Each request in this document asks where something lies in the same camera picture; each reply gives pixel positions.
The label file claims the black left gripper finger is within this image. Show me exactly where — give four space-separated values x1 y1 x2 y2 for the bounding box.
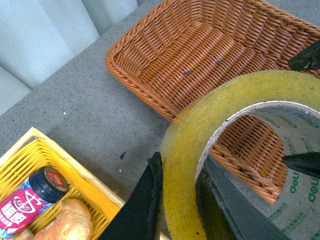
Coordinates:
196 158 289 240
98 152 163 240

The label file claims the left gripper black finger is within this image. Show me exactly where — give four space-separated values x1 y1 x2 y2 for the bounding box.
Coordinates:
288 40 320 72
282 152 320 179

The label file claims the yellow packing tape roll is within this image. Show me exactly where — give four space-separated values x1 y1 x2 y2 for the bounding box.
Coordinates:
160 70 320 240

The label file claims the yellow woven basket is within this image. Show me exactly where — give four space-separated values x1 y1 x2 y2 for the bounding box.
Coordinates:
0 128 127 240

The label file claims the brown wicker basket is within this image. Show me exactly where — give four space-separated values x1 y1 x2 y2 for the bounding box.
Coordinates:
105 0 320 204

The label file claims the toy bread loaf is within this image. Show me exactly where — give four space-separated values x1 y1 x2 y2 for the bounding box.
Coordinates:
17 199 93 240

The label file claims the pink labelled drink bottle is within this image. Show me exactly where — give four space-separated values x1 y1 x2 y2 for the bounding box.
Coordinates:
0 166 68 239

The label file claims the grey curtain backdrop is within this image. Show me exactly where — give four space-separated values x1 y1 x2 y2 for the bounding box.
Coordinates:
0 0 163 117

